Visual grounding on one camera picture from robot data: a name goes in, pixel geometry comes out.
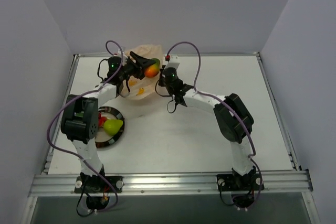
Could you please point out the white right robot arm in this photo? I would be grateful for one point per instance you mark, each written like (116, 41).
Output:
(233, 119)

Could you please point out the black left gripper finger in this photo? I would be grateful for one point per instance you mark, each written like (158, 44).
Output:
(139, 74)
(142, 62)

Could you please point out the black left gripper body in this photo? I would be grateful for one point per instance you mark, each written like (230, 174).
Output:
(134, 67)

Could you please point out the black rimmed cream plate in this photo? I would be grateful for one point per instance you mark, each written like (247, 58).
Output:
(103, 140)

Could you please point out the aluminium front mounting rail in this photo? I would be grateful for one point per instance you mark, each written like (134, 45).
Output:
(294, 181)

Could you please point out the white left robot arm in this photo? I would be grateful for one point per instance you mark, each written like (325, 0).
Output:
(80, 120)

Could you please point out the red fake strawberry bunch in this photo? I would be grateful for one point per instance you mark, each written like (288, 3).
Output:
(101, 119)

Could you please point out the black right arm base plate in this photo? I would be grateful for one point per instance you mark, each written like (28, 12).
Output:
(236, 182)

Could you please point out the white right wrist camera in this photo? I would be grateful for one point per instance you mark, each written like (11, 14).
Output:
(172, 61)

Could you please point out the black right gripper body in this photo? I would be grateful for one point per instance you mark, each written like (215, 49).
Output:
(163, 80)

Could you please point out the banana print plastic bag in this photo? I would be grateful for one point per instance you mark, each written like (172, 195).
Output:
(134, 88)

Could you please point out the green orange fake mango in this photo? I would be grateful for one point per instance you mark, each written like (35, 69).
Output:
(153, 70)

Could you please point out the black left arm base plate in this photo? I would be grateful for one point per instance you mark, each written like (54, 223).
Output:
(94, 184)

